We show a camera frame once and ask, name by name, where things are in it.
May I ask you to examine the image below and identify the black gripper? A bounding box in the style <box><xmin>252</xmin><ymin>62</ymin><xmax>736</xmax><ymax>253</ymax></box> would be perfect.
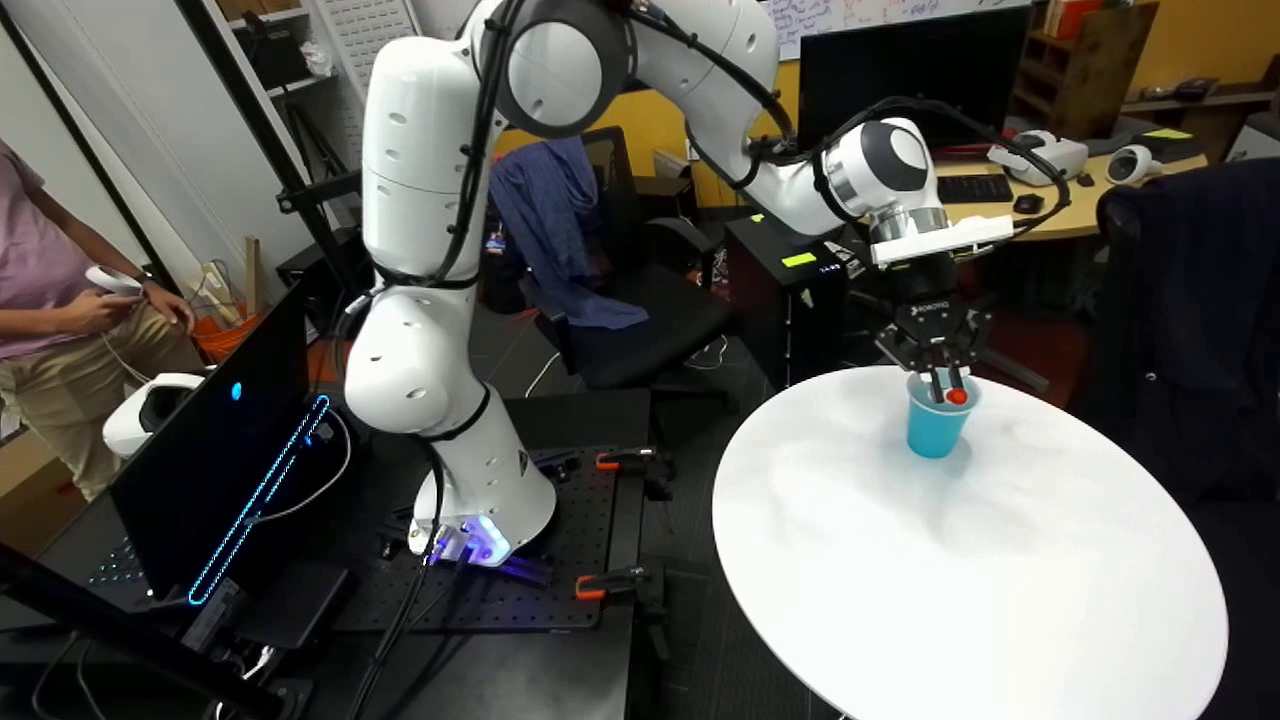
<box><xmin>870</xmin><ymin>295</ymin><xmax>998</xmax><ymax>405</ymax></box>

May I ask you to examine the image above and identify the blue cloth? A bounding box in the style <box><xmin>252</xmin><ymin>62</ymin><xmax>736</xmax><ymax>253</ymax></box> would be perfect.
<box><xmin>479</xmin><ymin>136</ymin><xmax>650</xmax><ymax>336</ymax></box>

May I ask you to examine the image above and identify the white VR headset black visor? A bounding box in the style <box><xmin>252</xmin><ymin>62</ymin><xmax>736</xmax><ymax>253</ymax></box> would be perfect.
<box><xmin>99</xmin><ymin>368</ymin><xmax>210</xmax><ymax>464</ymax></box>

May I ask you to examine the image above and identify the person left hand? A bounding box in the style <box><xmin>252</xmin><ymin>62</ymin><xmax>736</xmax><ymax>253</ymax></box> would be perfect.
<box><xmin>133</xmin><ymin>277</ymin><xmax>198</xmax><ymax>334</ymax></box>

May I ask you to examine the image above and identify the yellow round desk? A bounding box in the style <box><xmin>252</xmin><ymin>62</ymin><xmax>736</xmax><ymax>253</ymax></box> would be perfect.
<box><xmin>934</xmin><ymin>150</ymin><xmax>1213</xmax><ymax>250</ymax></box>

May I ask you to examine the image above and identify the white VR headset grey strap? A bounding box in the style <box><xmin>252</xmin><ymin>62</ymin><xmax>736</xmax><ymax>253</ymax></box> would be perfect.
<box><xmin>992</xmin><ymin>128</ymin><xmax>1094</xmax><ymax>191</ymax></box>

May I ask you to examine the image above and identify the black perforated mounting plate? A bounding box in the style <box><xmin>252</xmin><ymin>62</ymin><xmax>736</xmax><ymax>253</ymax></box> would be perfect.
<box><xmin>36</xmin><ymin>385</ymin><xmax>641</xmax><ymax>720</ymax></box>

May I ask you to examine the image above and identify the black tripod leg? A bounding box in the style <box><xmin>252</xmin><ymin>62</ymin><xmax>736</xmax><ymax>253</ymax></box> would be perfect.
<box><xmin>0</xmin><ymin>535</ymin><xmax>292</xmax><ymax>720</ymax></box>

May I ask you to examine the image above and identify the black box with blue light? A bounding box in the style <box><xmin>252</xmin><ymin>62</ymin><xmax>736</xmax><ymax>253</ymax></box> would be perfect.
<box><xmin>109</xmin><ymin>288</ymin><xmax>354</xmax><ymax>615</ymax></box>

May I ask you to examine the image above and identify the black office chair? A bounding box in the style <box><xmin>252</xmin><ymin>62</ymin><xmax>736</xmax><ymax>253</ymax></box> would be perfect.
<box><xmin>530</xmin><ymin>125</ymin><xmax>741</xmax><ymax>396</ymax></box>

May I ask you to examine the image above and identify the person in pink shirt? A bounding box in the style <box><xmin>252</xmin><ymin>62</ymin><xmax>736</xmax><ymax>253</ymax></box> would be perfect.
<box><xmin>0</xmin><ymin>136</ymin><xmax>203</xmax><ymax>510</ymax></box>

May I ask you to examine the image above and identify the white handheld controller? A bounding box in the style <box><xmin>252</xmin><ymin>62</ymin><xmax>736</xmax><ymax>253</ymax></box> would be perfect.
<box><xmin>78</xmin><ymin>262</ymin><xmax>142</xmax><ymax>301</ymax></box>

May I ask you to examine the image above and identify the blue plastic cup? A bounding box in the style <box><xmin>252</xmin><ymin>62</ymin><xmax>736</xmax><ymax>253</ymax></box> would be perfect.
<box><xmin>901</xmin><ymin>373</ymin><xmax>984</xmax><ymax>464</ymax></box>

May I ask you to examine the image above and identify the black computer monitor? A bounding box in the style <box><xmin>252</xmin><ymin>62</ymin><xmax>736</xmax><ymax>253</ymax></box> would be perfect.
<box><xmin>795</xmin><ymin>6</ymin><xmax>1035</xmax><ymax>153</ymax></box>

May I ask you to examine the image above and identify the wooden shelf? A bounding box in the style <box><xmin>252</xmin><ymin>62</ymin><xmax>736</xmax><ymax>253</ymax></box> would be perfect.
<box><xmin>1007</xmin><ymin>0</ymin><xmax>1163</xmax><ymax>145</ymax></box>

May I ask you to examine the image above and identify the black jacket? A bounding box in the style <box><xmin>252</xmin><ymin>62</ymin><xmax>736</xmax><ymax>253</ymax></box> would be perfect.
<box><xmin>1077</xmin><ymin>158</ymin><xmax>1280</xmax><ymax>516</ymax></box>

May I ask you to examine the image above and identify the white VR controller ring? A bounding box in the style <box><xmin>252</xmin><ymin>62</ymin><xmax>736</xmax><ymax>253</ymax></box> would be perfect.
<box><xmin>1101</xmin><ymin>141</ymin><xmax>1163</xmax><ymax>191</ymax></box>

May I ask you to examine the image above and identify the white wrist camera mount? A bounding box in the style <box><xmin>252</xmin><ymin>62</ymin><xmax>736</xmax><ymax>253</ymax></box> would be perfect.
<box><xmin>869</xmin><ymin>216</ymin><xmax>1017</xmax><ymax>274</ymax></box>

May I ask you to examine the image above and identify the orange black clamp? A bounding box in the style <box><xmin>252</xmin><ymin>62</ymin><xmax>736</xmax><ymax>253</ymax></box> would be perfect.
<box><xmin>572</xmin><ymin>563</ymin><xmax>671</xmax><ymax>615</ymax></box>
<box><xmin>590</xmin><ymin>445</ymin><xmax>671</xmax><ymax>502</ymax></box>

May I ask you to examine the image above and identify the black keyboard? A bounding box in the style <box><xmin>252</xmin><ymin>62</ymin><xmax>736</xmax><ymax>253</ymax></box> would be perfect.
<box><xmin>931</xmin><ymin>171</ymin><xmax>1017</xmax><ymax>208</ymax></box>

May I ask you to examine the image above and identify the whiteboard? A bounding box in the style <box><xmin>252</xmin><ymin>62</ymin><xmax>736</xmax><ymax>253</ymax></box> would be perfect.
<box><xmin>772</xmin><ymin>0</ymin><xmax>1039</xmax><ymax>65</ymax></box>

